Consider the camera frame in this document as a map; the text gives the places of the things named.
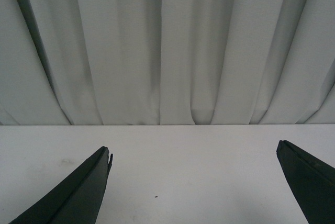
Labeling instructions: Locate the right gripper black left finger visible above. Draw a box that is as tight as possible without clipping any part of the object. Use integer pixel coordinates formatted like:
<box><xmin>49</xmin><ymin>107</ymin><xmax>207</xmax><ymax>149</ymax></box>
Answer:
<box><xmin>11</xmin><ymin>146</ymin><xmax>113</xmax><ymax>223</ymax></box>

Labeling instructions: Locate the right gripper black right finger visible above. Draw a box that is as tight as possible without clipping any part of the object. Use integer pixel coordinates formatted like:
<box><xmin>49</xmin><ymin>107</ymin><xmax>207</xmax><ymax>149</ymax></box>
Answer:
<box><xmin>276</xmin><ymin>140</ymin><xmax>334</xmax><ymax>223</ymax></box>

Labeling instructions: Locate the grey curtain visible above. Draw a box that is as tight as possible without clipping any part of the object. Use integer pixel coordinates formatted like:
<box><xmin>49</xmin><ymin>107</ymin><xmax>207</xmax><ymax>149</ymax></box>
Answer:
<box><xmin>1</xmin><ymin>0</ymin><xmax>334</xmax><ymax>125</ymax></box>

